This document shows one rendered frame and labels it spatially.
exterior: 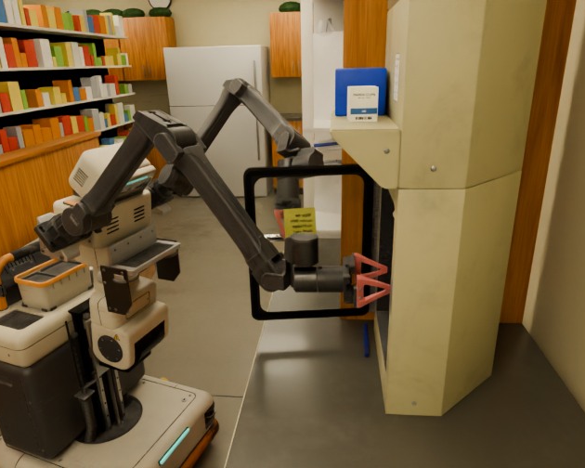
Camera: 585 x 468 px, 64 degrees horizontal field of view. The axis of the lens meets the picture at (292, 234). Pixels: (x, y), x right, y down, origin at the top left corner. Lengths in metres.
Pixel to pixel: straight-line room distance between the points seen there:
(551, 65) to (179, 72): 5.06
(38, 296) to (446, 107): 1.50
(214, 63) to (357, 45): 4.74
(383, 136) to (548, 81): 0.55
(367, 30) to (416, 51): 0.38
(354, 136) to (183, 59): 5.20
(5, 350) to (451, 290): 1.43
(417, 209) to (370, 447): 0.45
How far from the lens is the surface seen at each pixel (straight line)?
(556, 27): 1.24
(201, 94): 5.88
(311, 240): 0.97
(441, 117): 0.80
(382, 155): 0.79
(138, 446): 2.00
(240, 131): 5.82
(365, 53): 1.15
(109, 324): 1.67
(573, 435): 1.10
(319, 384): 1.09
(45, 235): 1.43
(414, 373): 0.98
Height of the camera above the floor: 1.62
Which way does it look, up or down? 20 degrees down
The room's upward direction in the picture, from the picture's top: 1 degrees counter-clockwise
